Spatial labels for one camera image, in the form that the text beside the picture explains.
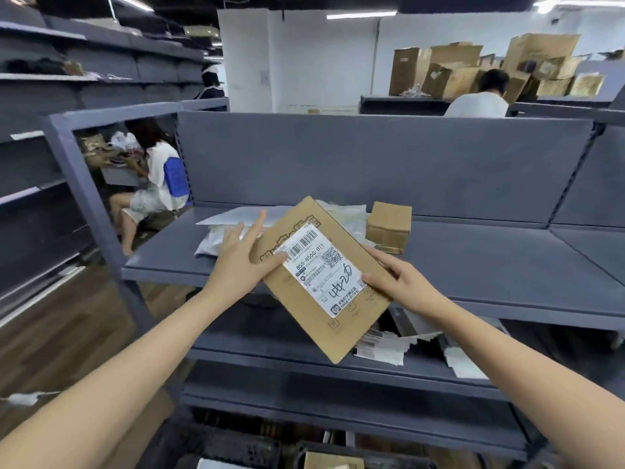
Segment person's left hand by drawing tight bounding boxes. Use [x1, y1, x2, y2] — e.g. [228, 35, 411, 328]
[201, 209, 289, 306]

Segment person's right hand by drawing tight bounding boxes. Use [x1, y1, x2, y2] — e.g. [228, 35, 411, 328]
[361, 246, 443, 324]

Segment cardboard parcel white label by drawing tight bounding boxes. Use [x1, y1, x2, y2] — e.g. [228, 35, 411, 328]
[249, 196, 394, 366]

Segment person's left forearm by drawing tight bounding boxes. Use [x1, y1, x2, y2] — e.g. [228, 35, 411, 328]
[0, 284, 255, 469]

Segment person's right forearm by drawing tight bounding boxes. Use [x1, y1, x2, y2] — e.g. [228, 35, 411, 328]
[424, 299, 625, 469]

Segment white plastic mailer bags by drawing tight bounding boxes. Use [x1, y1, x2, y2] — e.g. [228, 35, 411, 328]
[194, 204, 368, 258]

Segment small taped cardboard box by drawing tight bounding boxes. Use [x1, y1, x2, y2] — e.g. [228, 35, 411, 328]
[366, 201, 413, 255]

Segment stack of white paper labels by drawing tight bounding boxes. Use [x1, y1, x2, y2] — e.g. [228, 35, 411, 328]
[353, 327, 422, 367]

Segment blue plastic chair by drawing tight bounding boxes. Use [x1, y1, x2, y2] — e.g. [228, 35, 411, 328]
[163, 157, 190, 197]

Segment grey metal shelf rack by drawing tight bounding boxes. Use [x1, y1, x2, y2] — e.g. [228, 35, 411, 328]
[41, 97, 625, 469]

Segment white paper sheet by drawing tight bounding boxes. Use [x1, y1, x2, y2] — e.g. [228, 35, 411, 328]
[441, 334, 490, 380]

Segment white plastic bag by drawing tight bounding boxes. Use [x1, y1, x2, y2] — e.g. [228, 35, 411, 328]
[109, 131, 143, 153]

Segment gold foil packets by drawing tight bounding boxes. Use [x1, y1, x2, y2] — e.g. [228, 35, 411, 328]
[79, 134, 118, 167]

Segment brown cardboard box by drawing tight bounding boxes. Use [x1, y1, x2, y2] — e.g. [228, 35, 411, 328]
[302, 451, 365, 469]

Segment black plastic crate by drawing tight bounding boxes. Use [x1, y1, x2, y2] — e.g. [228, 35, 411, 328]
[146, 422, 285, 469]

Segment pile of large cardboard boxes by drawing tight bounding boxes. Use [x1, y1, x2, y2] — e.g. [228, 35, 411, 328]
[389, 33, 607, 101]

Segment ceiling tube light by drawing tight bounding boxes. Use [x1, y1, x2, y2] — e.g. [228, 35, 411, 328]
[326, 10, 398, 20]

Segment grey wall shelving unit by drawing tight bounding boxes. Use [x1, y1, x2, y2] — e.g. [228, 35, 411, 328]
[0, 0, 215, 328]

